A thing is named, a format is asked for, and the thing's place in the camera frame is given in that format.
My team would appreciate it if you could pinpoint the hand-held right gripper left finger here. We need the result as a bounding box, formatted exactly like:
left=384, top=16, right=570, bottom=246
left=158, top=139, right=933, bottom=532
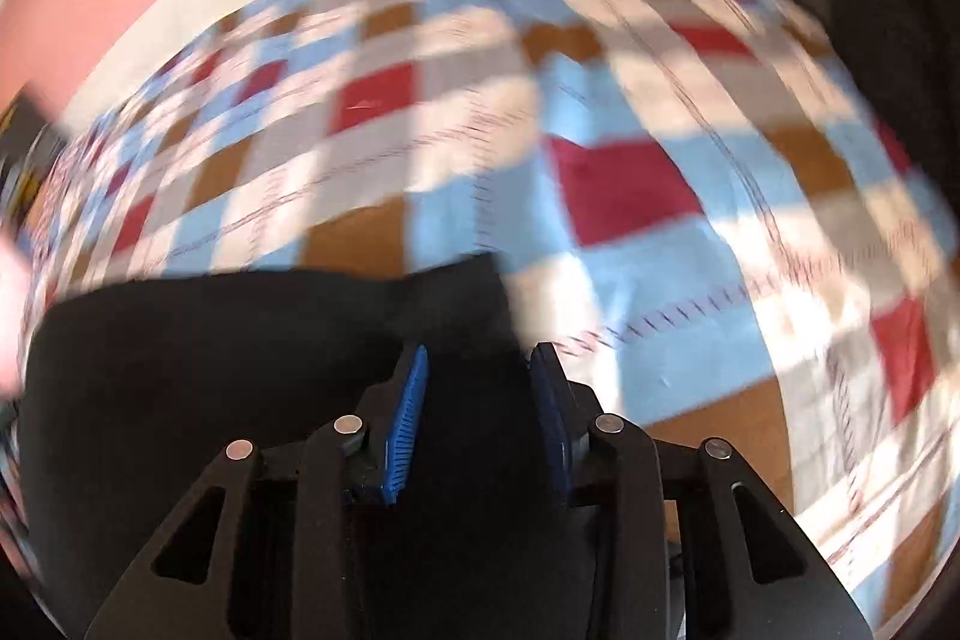
left=86, top=344, right=430, bottom=640

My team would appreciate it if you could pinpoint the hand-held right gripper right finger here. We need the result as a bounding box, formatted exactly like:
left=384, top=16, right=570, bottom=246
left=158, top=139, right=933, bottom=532
left=529, top=342, right=875, bottom=640

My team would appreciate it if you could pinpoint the black puffer jacket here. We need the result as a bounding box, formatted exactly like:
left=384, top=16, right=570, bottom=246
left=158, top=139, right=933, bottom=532
left=825, top=0, right=960, bottom=176

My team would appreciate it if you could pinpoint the checked bed sheet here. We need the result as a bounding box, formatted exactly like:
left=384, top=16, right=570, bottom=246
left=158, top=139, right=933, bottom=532
left=0, top=0, right=960, bottom=633

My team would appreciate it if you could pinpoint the black cardboard box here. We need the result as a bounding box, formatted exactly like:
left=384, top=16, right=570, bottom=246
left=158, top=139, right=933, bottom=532
left=0, top=85, right=68, bottom=214

